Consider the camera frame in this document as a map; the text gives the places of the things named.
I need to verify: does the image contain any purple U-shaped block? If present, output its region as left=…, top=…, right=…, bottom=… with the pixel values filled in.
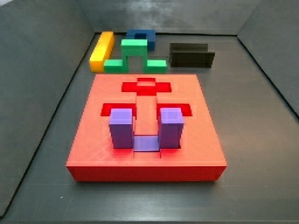
left=108, top=108, right=184, bottom=152

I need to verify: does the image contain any red base board with recesses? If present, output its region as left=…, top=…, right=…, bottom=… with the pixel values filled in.
left=66, top=74, right=226, bottom=182

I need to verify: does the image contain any blue U-shaped block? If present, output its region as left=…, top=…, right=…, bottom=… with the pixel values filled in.
left=125, top=29, right=156, bottom=51

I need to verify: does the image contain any green arch-shaped block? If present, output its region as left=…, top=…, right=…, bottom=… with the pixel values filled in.
left=104, top=39, right=166, bottom=74

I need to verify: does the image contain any yellow long bar block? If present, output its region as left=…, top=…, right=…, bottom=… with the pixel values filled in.
left=88, top=31, right=114, bottom=73

